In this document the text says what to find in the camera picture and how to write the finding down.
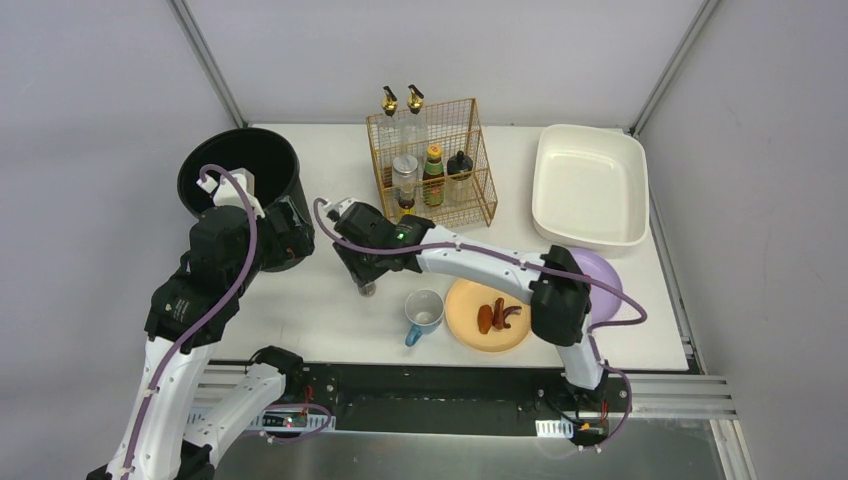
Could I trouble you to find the small black cap jar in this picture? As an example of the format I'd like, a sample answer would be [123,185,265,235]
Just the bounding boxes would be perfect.
[358,282,376,297]

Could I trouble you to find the silver lid spice jar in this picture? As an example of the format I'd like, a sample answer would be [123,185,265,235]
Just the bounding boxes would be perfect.
[392,154,419,199]

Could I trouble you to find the yellow cap green bottle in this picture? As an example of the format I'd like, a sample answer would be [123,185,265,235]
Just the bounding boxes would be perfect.
[422,144,445,208]

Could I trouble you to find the glass bottle with brown sauce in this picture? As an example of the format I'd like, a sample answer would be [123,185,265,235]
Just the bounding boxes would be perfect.
[377,85,401,188]

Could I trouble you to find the blue white mug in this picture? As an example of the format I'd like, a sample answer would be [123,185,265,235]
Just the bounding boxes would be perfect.
[404,289,445,347]

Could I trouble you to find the glass oil bottle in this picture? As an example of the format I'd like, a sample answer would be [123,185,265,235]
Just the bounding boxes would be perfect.
[402,84,429,159]

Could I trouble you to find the black lid glass jar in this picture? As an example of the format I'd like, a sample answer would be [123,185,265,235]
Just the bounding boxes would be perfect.
[446,150,474,205]

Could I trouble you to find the yellow plate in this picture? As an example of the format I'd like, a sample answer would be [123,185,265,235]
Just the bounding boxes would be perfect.
[445,279,531,354]

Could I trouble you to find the brown sausage pieces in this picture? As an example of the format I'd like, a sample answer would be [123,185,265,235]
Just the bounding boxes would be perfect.
[476,297,523,335]

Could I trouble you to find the purple plate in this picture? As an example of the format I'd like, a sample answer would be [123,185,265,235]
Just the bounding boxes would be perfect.
[570,248,623,323]

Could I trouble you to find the small yellow label bottle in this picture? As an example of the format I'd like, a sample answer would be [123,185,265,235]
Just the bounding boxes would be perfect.
[397,197,416,219]

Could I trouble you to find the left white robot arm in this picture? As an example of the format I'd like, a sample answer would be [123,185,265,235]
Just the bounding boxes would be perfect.
[87,194,314,479]

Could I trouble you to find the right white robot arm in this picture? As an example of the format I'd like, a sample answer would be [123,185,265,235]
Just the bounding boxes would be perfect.
[316,198,608,401]

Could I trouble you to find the black ribbed trash bin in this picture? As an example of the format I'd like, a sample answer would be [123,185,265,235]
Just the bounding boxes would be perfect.
[176,127,317,274]

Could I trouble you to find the white rectangular basin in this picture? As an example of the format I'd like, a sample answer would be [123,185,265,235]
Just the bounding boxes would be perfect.
[531,124,650,253]

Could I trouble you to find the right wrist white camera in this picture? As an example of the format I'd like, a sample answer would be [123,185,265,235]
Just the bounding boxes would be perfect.
[324,197,358,223]

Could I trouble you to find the gold wire rack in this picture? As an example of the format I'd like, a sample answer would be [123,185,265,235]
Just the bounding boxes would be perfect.
[366,98,498,227]

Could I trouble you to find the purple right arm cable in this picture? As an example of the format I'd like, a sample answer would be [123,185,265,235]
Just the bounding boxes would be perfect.
[312,197,648,452]

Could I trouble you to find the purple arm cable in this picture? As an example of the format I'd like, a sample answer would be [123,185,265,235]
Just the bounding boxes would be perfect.
[312,197,648,452]
[116,164,260,480]

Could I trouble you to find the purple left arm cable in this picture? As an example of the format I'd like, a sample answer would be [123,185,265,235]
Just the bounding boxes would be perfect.
[116,164,260,480]

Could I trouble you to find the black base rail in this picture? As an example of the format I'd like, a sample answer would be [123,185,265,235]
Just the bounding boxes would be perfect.
[278,363,629,437]

